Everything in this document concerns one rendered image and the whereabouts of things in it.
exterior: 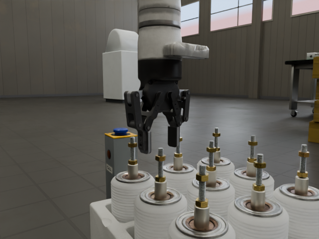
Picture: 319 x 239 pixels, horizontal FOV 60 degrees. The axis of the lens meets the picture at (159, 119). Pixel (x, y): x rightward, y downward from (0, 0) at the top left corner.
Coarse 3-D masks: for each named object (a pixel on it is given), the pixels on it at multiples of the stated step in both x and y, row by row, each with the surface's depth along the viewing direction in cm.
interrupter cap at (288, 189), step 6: (282, 186) 54; (288, 186) 54; (294, 186) 54; (282, 192) 51; (288, 192) 51; (294, 192) 52; (312, 192) 51; (318, 192) 51; (294, 198) 49; (300, 198) 48; (306, 198) 48; (312, 198) 48; (318, 198) 48
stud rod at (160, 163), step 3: (159, 150) 48; (162, 150) 48; (159, 153) 48; (162, 153) 49; (159, 162) 49; (162, 162) 49; (159, 165) 49; (162, 165) 49; (159, 168) 49; (162, 168) 49; (159, 171) 49; (162, 171) 49; (159, 174) 49; (162, 174) 49
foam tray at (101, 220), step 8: (104, 200) 65; (96, 208) 61; (104, 208) 61; (96, 216) 59; (104, 216) 57; (112, 216) 57; (96, 224) 60; (104, 224) 55; (112, 224) 54; (120, 224) 54; (128, 224) 54; (96, 232) 60; (104, 232) 55; (112, 232) 51; (120, 232) 51; (128, 232) 53
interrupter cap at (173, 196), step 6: (144, 192) 51; (150, 192) 51; (168, 192) 51; (174, 192) 51; (144, 198) 48; (150, 198) 49; (156, 198) 49; (168, 198) 49; (174, 198) 48; (180, 198) 48; (150, 204) 47; (156, 204) 46; (162, 204) 46; (168, 204) 46
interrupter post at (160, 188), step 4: (156, 184) 49; (160, 184) 48; (164, 184) 49; (156, 188) 49; (160, 188) 49; (164, 188) 49; (156, 192) 49; (160, 192) 49; (164, 192) 49; (156, 196) 49; (160, 196) 49; (164, 196) 49
